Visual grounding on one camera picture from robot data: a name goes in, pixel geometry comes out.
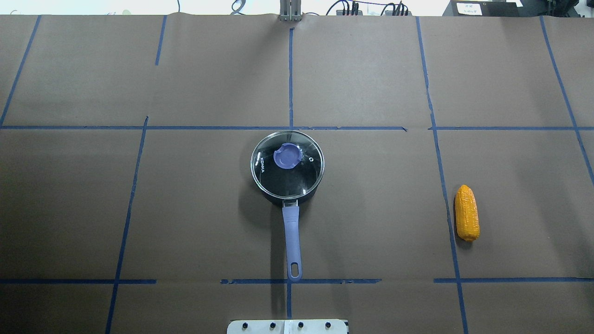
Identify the dark pot with purple handle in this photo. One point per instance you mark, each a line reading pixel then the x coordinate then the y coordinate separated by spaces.
pixel 291 212

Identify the yellow corn cob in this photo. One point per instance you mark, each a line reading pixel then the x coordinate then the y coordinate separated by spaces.
pixel 466 212

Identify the aluminium frame post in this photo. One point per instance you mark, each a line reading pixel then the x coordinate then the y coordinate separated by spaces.
pixel 290 11

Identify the black box with white label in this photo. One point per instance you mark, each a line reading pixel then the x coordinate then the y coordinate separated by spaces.
pixel 481 8

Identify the white mounting plate with bolts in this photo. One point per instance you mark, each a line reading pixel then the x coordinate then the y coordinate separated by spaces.
pixel 289 326

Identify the glass lid with purple knob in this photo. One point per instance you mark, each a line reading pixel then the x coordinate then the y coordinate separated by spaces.
pixel 287 165

